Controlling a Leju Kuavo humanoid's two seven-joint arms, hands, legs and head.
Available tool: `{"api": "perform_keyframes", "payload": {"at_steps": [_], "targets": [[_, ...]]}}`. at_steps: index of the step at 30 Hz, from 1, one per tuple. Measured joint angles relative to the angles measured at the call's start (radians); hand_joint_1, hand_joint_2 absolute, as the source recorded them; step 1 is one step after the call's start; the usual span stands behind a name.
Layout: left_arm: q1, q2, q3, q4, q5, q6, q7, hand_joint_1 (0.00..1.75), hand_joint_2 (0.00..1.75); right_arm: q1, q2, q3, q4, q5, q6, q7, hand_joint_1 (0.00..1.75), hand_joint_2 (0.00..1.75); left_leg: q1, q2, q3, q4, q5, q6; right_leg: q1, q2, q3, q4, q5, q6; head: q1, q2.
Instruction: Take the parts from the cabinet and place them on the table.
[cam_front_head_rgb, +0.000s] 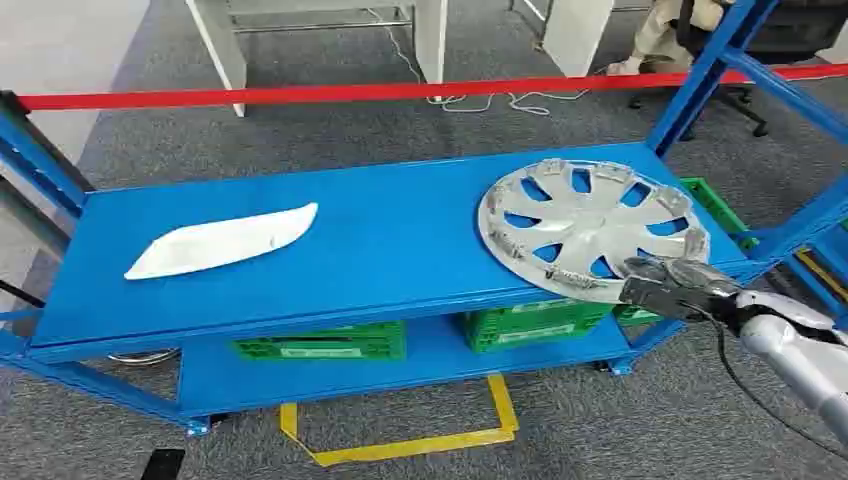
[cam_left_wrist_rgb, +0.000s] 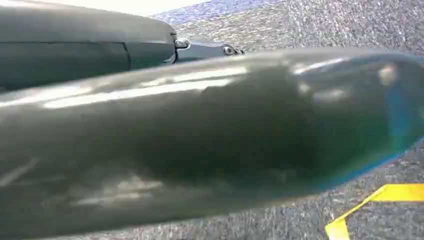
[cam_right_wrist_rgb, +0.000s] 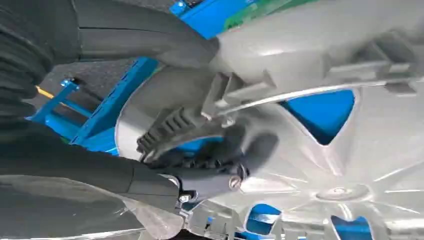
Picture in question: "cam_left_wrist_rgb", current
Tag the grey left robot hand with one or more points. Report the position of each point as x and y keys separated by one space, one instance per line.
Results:
x=198 y=132

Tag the yellow floor tape corner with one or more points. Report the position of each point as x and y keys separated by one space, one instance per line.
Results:
x=394 y=193

